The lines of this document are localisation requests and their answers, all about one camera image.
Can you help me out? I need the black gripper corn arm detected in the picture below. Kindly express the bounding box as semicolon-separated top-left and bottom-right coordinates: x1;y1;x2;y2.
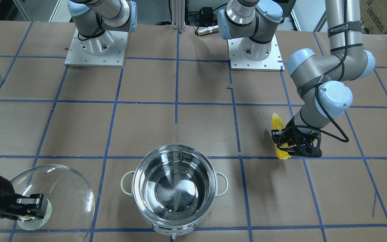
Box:
271;126;322;158

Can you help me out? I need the black gripper lid arm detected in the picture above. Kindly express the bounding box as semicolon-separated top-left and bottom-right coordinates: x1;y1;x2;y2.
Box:
0;176;45;221

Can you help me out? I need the yellow corn cob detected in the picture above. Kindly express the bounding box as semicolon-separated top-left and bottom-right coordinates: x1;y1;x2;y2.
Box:
271;113;292;160

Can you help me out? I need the glass pot lid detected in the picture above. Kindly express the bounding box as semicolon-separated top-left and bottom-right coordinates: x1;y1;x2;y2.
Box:
0;164;95;242

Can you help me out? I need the white enamel cooking pot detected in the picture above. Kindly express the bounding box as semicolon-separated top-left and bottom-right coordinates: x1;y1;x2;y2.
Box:
120;144;229;239

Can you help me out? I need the brown paper table cover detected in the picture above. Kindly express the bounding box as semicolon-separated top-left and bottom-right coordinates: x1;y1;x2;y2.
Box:
0;21;387;242

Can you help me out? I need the cardboard box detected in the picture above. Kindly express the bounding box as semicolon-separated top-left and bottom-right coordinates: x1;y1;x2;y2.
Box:
360;0;387;34

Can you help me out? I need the aluminium frame post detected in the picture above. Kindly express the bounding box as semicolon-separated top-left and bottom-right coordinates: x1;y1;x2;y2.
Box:
170;0;187;32

